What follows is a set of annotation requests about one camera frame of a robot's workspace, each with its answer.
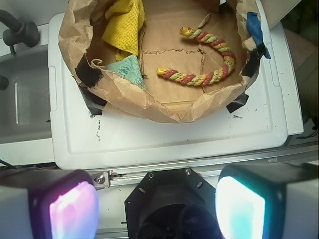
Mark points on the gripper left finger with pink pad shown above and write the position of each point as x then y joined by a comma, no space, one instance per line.
47,204

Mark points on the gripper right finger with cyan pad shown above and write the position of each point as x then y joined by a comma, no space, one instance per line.
268,201

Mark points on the white plastic bin lid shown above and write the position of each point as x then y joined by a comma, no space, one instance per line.
82,141

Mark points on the light green cloth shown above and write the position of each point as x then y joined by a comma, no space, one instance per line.
129,69

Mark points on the brown paper bag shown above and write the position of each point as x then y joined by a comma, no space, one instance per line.
195,57

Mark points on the grey clamp knob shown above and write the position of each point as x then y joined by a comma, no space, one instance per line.
19,31

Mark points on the blue tape piece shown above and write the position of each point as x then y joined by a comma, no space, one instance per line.
254,27

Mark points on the yellow cloth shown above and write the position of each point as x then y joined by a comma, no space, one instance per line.
124,20

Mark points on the aluminium rail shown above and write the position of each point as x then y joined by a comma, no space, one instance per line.
206,167

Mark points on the black octagonal mount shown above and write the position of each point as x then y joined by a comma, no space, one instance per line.
172,204

